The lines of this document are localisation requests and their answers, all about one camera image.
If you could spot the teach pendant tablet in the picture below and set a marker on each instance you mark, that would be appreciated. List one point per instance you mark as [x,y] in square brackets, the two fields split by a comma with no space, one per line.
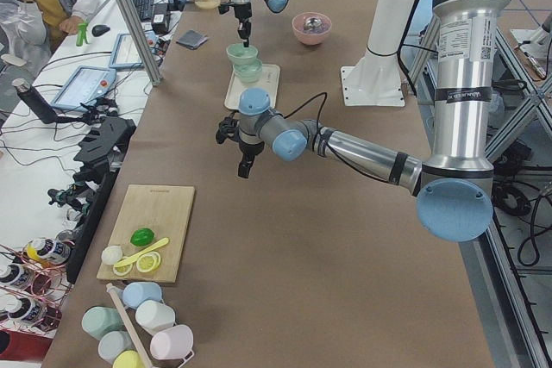
[124,55]
[83,88]

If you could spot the black computer mouse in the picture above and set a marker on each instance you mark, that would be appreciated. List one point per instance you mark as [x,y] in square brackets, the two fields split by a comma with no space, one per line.
[99,30]

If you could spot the wooden cup rack rod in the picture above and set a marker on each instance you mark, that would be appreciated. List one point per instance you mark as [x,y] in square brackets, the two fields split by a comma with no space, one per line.
[139,347]

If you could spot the blue plastic cup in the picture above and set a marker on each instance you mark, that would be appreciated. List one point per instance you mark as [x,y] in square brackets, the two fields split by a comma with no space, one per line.
[136,293]

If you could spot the grey plastic cup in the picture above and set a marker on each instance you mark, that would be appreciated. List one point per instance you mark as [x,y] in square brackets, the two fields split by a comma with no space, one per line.
[113,344]

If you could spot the white garlic bulb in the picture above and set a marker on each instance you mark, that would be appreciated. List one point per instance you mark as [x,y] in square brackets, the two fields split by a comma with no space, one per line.
[111,255]

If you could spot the pink plastic cup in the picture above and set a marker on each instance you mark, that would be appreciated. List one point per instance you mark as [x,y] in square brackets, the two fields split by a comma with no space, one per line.
[173,343]

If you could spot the pink bowl of ice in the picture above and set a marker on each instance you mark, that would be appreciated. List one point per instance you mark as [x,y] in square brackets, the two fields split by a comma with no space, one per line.
[307,38]

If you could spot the aluminium frame post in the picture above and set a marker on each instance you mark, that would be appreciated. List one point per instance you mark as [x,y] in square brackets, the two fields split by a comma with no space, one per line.
[134,26]

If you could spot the metal scoop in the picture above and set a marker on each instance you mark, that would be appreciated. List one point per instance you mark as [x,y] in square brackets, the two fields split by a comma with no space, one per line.
[313,24]

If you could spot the person in yellow shirt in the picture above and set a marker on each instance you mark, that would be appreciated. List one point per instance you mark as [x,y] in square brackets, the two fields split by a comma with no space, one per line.
[35,28]

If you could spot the cream rabbit tray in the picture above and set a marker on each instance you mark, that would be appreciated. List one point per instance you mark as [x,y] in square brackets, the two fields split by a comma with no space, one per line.
[269,81]

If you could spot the bamboo cutting board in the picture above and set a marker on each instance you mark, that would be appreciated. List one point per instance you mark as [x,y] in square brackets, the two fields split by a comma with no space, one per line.
[153,217]

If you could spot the lemon slice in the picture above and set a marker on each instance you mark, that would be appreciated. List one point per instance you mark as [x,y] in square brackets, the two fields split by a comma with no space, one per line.
[122,270]
[148,262]

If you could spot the green plastic cup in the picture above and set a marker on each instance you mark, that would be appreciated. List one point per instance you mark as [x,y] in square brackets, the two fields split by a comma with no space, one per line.
[99,321]

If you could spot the green lime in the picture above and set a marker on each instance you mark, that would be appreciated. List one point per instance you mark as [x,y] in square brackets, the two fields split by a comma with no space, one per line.
[142,237]

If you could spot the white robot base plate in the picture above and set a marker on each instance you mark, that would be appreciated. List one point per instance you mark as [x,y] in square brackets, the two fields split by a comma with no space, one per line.
[375,79]

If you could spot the yellow plastic knife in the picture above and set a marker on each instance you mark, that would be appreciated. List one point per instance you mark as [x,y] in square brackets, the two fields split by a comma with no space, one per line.
[133,258]

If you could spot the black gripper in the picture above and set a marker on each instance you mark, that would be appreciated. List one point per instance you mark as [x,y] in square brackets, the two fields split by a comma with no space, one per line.
[243,13]
[248,149]

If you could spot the grey folded cloth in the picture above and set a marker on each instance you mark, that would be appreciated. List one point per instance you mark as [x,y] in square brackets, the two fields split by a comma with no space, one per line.
[192,39]

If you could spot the white plastic cup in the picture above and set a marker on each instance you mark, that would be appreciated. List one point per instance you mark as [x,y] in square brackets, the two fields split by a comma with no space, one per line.
[154,317]

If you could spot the green bowl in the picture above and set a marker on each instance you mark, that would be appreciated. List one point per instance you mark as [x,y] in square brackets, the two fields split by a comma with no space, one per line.
[239,55]
[253,63]
[248,74]

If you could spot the yellow plastic cup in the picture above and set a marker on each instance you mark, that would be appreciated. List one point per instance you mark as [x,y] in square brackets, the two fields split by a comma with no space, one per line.
[128,359]

